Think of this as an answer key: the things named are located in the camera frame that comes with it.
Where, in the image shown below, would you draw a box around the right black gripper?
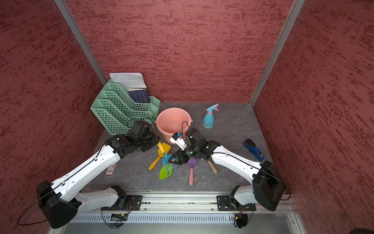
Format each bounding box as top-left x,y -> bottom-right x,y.
168,144 -> 200,165

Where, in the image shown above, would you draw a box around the blue toy rake yellow handle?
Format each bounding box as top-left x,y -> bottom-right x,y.
162,152 -> 169,165

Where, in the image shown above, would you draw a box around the purple toy shovel pink handle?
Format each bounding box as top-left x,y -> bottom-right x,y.
187,158 -> 198,186

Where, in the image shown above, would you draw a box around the yellow toy shovel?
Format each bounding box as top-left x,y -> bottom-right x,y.
147,142 -> 171,172

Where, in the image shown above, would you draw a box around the green toy trowel yellow handle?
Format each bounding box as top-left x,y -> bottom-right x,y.
159,164 -> 173,180

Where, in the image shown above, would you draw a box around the red toy shovel wooden handle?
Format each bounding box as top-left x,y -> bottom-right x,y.
207,160 -> 218,174

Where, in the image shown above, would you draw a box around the teal pink spray bottle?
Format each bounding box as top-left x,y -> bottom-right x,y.
203,104 -> 219,129

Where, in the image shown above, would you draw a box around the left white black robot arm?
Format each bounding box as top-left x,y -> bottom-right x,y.
37,121 -> 160,229

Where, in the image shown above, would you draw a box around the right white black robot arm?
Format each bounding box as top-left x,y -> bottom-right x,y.
165,128 -> 287,212

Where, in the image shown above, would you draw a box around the pink plastic bucket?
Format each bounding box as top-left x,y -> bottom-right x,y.
156,107 -> 192,144

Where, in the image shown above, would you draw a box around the red white card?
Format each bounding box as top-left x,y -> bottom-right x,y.
105,162 -> 117,176

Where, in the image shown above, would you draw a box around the green mesh file organizer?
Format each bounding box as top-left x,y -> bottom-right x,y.
91,81 -> 161,136

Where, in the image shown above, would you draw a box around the dark blue book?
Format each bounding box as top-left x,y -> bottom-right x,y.
128,88 -> 151,103

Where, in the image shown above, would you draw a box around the white paper documents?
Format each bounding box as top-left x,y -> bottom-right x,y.
109,73 -> 147,91

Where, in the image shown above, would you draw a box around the blue black stapler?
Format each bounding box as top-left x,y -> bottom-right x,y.
243,138 -> 265,161

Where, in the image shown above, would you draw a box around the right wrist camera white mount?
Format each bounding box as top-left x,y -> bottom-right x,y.
170,132 -> 188,150

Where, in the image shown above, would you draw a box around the aluminium front rail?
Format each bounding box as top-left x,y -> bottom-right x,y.
59,191 -> 299,214

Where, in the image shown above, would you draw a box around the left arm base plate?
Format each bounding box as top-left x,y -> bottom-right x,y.
101,195 -> 143,212

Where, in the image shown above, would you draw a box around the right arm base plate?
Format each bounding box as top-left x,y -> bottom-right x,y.
216,196 -> 256,212

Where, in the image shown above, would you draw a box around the left aluminium corner post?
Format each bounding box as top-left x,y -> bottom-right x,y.
54,0 -> 107,85

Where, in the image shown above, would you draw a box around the aluminium corner post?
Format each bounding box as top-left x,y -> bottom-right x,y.
54,0 -> 107,85
249,0 -> 305,107

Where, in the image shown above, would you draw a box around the right aluminium corner post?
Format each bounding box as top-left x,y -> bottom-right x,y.
249,0 -> 305,107

